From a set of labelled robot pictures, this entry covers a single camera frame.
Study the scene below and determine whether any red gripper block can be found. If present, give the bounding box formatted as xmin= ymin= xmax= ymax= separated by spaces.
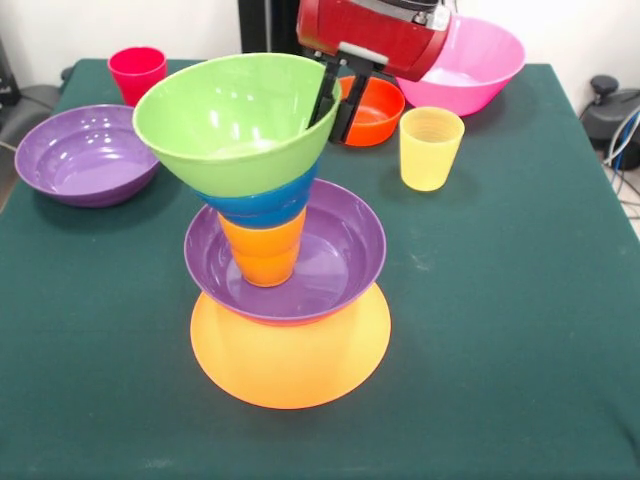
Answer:
xmin=295 ymin=0 xmax=451 ymax=145

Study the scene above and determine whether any green plastic bowl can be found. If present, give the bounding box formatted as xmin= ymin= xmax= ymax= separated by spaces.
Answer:
xmin=132 ymin=53 xmax=343 ymax=199

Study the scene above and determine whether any blue plastic bowl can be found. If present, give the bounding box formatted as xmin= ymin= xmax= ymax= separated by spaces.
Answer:
xmin=194 ymin=162 xmax=321 ymax=231

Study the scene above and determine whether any large pink plastic bowl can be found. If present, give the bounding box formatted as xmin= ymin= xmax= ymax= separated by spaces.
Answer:
xmin=397 ymin=13 xmax=527 ymax=118

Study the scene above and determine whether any purple plastic bowl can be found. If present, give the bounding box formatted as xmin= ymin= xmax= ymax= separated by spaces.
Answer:
xmin=183 ymin=178 xmax=388 ymax=322

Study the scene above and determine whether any orange plastic cup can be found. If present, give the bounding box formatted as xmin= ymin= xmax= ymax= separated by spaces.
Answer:
xmin=217 ymin=209 xmax=307 ymax=289

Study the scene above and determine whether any large yellow-orange plastic bowl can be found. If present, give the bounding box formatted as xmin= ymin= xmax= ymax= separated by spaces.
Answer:
xmin=190 ymin=282 xmax=393 ymax=411

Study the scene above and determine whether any red-orange plastic bowl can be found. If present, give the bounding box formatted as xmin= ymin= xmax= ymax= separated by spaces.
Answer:
xmin=324 ymin=75 xmax=407 ymax=148

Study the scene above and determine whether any yellow plastic cup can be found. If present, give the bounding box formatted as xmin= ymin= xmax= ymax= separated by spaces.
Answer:
xmin=398 ymin=106 xmax=466 ymax=192

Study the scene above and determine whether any red plastic cup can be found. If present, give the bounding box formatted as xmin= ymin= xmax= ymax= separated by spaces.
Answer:
xmin=108 ymin=46 xmax=168 ymax=107

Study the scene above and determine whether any dark green table cloth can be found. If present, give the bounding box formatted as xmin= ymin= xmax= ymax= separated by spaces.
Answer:
xmin=0 ymin=58 xmax=640 ymax=480

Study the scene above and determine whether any black floor stand base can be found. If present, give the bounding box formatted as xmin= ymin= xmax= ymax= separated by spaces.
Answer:
xmin=579 ymin=74 xmax=640 ymax=146
xmin=0 ymin=82 xmax=66 ymax=151

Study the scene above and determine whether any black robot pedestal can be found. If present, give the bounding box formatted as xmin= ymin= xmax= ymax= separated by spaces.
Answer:
xmin=239 ymin=0 xmax=311 ymax=56

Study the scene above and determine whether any floor cable bundle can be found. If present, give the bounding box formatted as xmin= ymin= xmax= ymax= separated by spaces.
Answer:
xmin=602 ymin=107 xmax=640 ymax=201

